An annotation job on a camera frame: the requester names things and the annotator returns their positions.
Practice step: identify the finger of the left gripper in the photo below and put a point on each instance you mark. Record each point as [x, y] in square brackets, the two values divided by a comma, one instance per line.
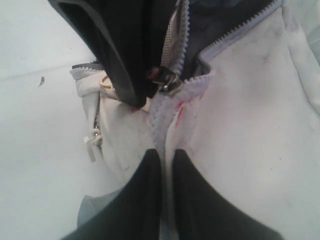
[125, 36]

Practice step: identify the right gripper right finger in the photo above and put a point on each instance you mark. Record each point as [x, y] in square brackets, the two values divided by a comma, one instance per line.
[201, 213]

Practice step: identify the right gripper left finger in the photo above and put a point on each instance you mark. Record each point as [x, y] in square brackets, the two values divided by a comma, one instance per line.
[135, 213]

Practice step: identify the white canvas backpack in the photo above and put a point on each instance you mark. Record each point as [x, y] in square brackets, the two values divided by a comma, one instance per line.
[251, 127]

